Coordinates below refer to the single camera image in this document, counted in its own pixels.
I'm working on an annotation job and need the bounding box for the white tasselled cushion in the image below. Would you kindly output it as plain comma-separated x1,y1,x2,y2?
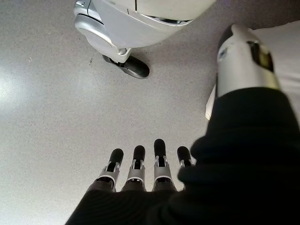
205,22,300,121

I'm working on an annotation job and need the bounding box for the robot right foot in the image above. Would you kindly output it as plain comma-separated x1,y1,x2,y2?
102,54,150,80

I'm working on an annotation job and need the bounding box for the white robot body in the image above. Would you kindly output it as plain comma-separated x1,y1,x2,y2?
73,0,218,62

